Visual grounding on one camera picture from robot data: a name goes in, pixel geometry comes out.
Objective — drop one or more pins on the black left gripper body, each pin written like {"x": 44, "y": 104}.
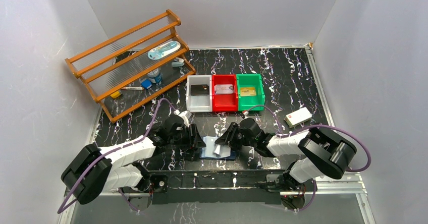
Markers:
{"x": 194, "y": 136}

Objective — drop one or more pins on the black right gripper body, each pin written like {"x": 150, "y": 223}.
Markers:
{"x": 241, "y": 140}

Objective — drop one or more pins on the blue card holder wallet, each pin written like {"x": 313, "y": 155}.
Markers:
{"x": 216, "y": 151}

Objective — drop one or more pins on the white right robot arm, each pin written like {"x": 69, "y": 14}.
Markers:
{"x": 326, "y": 152}

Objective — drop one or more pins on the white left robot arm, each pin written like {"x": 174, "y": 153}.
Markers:
{"x": 97, "y": 169}

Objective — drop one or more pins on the gold credit card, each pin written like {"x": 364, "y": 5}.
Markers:
{"x": 248, "y": 91}

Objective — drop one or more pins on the white VIP card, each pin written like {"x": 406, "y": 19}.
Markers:
{"x": 224, "y": 89}

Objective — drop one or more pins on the red plastic bin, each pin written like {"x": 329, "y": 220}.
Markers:
{"x": 224, "y": 102}

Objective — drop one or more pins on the green plastic bin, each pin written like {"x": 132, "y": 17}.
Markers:
{"x": 247, "y": 102}

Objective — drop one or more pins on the white plastic bin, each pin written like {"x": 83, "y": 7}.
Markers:
{"x": 200, "y": 103}

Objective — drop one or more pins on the white box with red logo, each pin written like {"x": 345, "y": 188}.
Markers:
{"x": 297, "y": 117}

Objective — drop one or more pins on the small blue box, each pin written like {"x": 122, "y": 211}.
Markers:
{"x": 146, "y": 84}

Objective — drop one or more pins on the white marker pen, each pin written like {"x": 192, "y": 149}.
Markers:
{"x": 132, "y": 88}

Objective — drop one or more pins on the yellow small block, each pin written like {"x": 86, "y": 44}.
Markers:
{"x": 116, "y": 94}

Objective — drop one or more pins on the pale green tape dispenser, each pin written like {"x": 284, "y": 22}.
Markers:
{"x": 178, "y": 62}

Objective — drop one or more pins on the orange wooden shelf rack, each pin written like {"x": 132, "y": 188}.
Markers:
{"x": 122, "y": 61}

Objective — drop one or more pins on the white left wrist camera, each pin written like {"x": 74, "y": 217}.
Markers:
{"x": 185, "y": 115}

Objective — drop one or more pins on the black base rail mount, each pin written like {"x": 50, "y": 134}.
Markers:
{"x": 219, "y": 187}

